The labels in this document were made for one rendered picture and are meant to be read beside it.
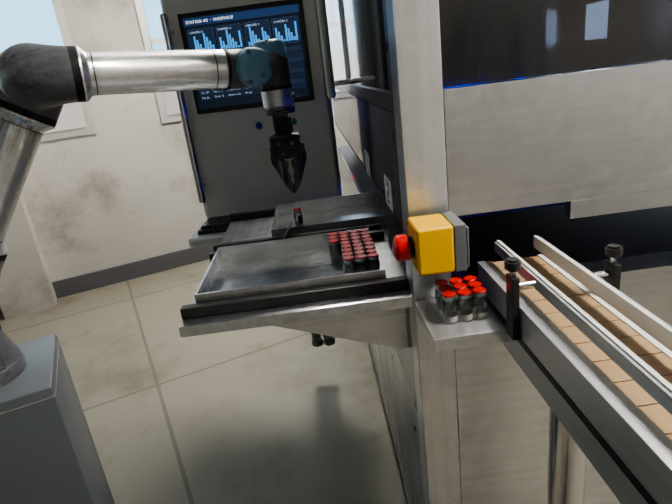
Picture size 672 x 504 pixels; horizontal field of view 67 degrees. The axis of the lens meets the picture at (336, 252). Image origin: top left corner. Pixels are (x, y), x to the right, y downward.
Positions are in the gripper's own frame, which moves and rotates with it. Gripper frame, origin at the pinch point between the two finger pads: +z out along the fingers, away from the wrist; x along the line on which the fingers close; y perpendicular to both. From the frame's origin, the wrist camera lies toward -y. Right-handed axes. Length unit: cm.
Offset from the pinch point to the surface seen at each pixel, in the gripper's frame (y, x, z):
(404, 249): 61, 18, -1
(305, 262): 29.2, 1.3, 10.3
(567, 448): 75, 35, 26
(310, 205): -12.7, 3.1, 8.7
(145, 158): -235, -112, 13
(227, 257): 21.5, -16.2, 9.1
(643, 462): 97, 31, 8
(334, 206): -12.7, 9.9, 10.1
